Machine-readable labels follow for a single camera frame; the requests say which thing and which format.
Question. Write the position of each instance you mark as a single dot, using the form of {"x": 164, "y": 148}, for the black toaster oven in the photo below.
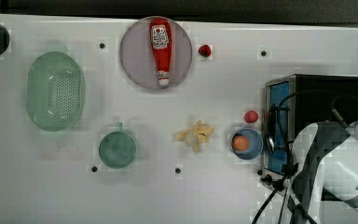
{"x": 296, "y": 101}

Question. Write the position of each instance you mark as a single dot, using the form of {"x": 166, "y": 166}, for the orange ball in bowl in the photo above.
{"x": 240, "y": 143}

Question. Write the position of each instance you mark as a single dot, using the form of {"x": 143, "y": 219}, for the green plastic mug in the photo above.
{"x": 117, "y": 149}

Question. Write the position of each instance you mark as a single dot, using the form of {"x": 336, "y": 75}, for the peeled banana toy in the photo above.
{"x": 199, "y": 133}

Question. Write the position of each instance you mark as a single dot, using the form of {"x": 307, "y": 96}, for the red tomato toy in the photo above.
{"x": 251, "y": 116}

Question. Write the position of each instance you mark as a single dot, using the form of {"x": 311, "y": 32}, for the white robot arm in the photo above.
{"x": 327, "y": 157}

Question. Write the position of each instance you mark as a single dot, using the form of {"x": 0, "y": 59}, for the green perforated colander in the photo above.
{"x": 55, "y": 92}

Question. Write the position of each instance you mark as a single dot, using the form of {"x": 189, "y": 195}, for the red ketchup bottle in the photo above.
{"x": 161, "y": 44}

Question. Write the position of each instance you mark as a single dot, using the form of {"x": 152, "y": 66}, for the red strawberry toy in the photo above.
{"x": 205, "y": 51}

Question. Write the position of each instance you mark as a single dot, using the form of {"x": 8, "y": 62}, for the grey round plate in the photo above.
{"x": 137, "y": 58}

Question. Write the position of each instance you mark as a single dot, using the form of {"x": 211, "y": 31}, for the blue bowl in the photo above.
{"x": 255, "y": 144}

